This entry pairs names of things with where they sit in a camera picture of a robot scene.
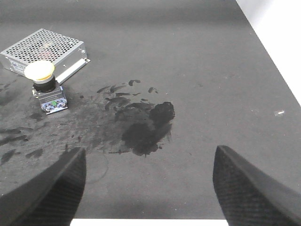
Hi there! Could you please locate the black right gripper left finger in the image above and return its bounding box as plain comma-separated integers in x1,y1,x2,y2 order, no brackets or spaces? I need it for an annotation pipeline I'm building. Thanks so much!
0,147,86,226

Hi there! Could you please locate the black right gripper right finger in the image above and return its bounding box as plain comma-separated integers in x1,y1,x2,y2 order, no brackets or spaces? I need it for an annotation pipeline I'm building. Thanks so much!
213,145,301,226

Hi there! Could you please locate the yellow mushroom push button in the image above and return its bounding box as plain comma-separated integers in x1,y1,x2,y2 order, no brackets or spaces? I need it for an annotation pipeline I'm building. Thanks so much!
24,60,68,115

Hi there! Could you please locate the right perforated metal power supply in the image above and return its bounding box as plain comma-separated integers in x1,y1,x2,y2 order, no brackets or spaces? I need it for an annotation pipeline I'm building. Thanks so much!
0,29,90,84

